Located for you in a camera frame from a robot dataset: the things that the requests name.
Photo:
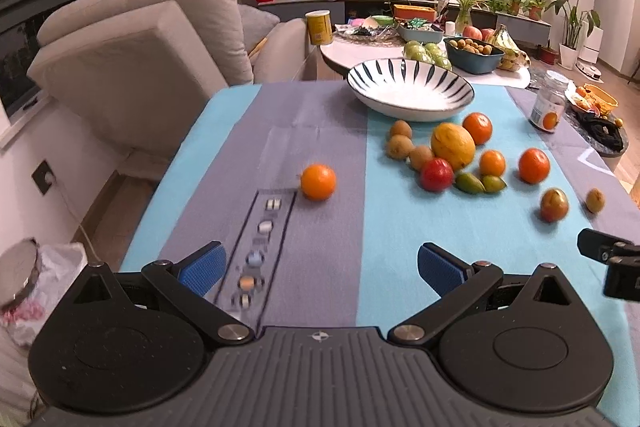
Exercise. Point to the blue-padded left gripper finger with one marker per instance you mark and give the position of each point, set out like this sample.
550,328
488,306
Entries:
183,286

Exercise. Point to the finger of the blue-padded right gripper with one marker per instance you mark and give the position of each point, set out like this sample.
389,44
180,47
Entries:
462,290

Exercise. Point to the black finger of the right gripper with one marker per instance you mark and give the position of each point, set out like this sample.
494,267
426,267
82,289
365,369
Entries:
602,247

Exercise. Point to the small brown yellow fruit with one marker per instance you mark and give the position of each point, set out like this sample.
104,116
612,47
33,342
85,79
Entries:
595,201

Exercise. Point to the reddish brown plum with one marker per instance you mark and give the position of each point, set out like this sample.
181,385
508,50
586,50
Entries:
553,205

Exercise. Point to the green jujube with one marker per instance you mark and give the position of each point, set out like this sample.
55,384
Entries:
469,183
493,184

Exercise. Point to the red apple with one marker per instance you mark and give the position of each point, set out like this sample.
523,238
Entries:
436,175

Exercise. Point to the small orange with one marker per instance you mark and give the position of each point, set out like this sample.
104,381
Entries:
492,163

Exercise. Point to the kiwi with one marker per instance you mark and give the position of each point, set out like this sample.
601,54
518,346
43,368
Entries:
399,147
400,127
419,157

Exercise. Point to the large yellow mango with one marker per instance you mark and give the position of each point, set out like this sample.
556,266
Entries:
454,144

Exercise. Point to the clear jar orange label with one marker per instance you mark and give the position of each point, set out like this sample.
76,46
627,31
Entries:
550,102

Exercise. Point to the yellow basket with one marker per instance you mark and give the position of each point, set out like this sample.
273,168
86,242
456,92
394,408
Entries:
598,98

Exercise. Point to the blue grey striped tablecloth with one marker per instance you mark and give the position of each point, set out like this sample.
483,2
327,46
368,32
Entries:
351,259

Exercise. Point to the metal lid trash bin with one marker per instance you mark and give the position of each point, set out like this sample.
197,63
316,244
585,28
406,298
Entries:
19,272

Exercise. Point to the striped white ceramic bowl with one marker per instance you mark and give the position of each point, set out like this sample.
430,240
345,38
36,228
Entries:
410,90

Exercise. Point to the banana bunch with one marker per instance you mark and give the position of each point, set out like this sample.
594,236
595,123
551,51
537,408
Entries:
513,57

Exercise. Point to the dark blue fruit bowl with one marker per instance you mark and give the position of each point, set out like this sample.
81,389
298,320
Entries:
471,55

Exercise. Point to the beige sofa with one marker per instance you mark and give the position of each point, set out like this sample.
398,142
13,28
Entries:
141,71

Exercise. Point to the tall potted plant white pot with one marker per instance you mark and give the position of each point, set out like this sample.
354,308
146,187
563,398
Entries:
574,20

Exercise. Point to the grey blue snack tray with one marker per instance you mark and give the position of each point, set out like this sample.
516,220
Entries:
422,34

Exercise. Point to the white round coffee table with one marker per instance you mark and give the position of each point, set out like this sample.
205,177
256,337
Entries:
343,54

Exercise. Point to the orange box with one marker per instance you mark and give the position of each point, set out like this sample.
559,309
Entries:
409,12

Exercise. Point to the yellow canister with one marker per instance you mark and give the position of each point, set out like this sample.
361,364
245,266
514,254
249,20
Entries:
319,26

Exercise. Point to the grey tv cabinet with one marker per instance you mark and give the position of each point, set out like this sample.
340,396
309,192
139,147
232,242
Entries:
521,28

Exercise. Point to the wall power socket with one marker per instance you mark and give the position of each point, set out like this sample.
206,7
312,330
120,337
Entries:
43,177

